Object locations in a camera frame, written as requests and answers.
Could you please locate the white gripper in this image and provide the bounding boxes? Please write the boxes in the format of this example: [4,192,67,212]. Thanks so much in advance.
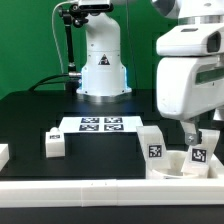
[156,23,224,145]

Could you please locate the white round stool seat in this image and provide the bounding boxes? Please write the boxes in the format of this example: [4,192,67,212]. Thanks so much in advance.
[146,149,214,180]

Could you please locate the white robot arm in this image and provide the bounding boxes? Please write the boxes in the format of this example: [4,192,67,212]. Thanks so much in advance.
[78,0,224,145]

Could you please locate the white U-shaped obstacle fence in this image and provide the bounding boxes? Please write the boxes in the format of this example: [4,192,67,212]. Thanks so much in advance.
[0,141,224,209]

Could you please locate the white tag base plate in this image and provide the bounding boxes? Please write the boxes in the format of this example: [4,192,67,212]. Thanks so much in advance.
[59,116,143,133]

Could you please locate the black camera on mount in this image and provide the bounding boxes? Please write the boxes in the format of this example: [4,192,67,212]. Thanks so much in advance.
[78,0,113,13]

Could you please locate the black cables on table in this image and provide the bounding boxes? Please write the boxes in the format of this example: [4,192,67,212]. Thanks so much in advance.
[27,73,82,92]

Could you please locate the white camera cable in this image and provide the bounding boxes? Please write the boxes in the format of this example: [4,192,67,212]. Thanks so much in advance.
[51,0,75,74]

